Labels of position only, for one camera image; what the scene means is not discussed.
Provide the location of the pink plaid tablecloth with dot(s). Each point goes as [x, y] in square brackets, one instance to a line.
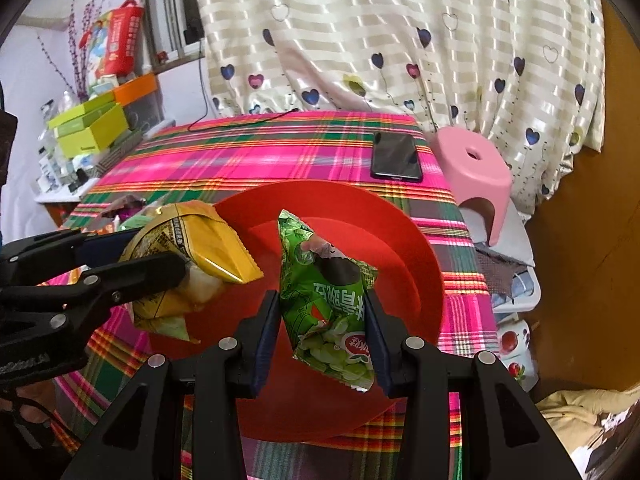
[300, 150]

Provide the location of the window frame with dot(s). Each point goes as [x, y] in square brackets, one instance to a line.
[150, 15]

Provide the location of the green snack packet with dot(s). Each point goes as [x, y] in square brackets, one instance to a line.
[320, 290]

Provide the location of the wooden wardrobe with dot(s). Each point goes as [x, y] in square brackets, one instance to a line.
[590, 260]

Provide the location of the checked cloth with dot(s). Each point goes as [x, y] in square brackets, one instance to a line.
[505, 275]

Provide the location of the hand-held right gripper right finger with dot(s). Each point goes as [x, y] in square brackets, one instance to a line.
[377, 345]

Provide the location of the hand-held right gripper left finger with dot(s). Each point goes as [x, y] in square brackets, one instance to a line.
[267, 340]

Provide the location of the lime green flat box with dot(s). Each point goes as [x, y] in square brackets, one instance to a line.
[85, 110]

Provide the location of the white apple print container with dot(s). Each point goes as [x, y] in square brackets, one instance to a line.
[515, 355]

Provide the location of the orange lidded storage bin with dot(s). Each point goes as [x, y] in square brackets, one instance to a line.
[140, 95]

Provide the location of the purple flower branches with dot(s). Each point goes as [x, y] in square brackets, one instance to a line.
[77, 50]

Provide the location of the beige cloth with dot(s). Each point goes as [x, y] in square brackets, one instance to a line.
[575, 410]

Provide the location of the black smartphone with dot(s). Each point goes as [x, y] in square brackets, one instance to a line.
[395, 155]

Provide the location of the cluster of white bottles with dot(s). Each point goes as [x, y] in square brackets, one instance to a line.
[65, 170]

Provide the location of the purple snack packet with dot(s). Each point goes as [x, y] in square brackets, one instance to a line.
[122, 206]

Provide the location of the person's left hand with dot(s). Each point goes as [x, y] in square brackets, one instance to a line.
[30, 402]

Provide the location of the yellow snack packet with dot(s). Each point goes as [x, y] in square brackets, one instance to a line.
[220, 245]

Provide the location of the pink plastic stool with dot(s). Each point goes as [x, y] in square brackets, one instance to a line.
[475, 170]

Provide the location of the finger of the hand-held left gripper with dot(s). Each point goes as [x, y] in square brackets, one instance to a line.
[107, 247]
[145, 272]

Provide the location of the heart print curtain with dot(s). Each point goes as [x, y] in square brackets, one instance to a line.
[375, 35]

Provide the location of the grey patterned box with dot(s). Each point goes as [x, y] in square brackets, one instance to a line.
[122, 147]

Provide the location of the lime green cardboard box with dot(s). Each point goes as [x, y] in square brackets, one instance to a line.
[95, 135]

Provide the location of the red printed package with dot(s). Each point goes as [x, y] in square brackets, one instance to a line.
[120, 40]

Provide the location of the red plastic bowl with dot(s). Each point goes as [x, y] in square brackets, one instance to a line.
[350, 240]

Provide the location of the small pale green box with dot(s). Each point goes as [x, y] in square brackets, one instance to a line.
[105, 85]

